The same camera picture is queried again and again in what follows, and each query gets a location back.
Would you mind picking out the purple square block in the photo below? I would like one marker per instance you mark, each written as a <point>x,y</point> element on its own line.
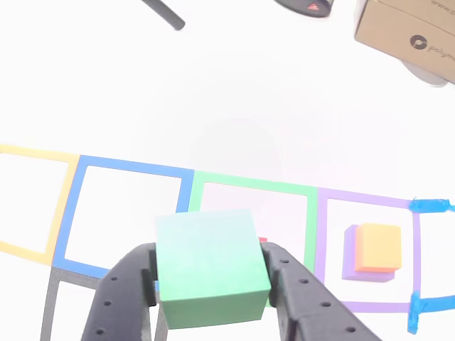
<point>349,255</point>

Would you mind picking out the orange square block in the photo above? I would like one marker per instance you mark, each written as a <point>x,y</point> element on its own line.
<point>378,245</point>

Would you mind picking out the green cube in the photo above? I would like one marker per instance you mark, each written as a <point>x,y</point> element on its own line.
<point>209,259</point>

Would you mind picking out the blue tape strip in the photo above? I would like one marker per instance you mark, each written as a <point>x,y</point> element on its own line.
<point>430,206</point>
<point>414,312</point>

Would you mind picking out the black mesh bin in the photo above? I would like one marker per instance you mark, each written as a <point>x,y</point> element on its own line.
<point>309,7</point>

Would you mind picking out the black square frame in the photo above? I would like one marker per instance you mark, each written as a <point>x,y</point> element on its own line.
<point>48,302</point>

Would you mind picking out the purple square frame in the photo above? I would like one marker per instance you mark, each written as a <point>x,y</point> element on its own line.
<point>321,231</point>

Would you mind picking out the blue square frame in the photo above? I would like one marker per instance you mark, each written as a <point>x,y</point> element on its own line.
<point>71,213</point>

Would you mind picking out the orange square frame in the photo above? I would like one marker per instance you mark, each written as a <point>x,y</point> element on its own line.
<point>60,213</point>

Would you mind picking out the green square frame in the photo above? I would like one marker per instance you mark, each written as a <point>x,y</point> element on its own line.
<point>249,180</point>

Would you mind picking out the black round post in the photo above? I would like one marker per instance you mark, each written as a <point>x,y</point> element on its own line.
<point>167,16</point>

